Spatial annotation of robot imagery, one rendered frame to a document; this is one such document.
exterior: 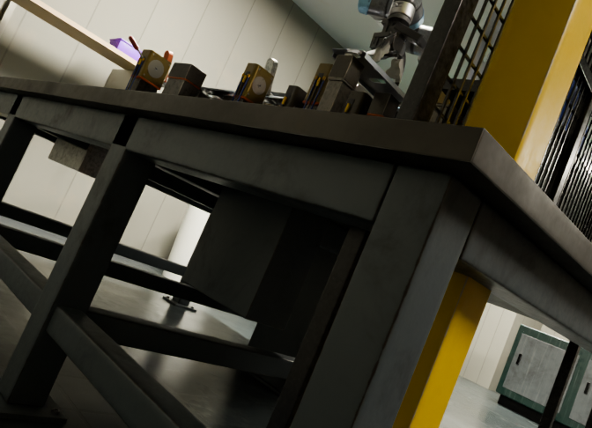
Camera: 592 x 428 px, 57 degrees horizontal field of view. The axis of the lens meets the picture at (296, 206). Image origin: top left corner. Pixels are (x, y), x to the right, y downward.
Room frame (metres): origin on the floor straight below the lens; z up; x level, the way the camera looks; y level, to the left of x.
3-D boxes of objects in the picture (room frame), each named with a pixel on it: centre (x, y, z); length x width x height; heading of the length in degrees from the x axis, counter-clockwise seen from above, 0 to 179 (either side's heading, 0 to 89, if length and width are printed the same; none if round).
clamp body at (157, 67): (2.20, 0.77, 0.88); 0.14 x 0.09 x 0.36; 137
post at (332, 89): (1.24, 0.02, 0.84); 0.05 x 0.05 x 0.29; 47
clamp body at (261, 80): (1.76, 0.29, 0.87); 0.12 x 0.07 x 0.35; 137
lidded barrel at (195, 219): (4.61, 0.56, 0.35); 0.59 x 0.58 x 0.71; 44
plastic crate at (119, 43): (3.91, 1.53, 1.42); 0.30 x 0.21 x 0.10; 133
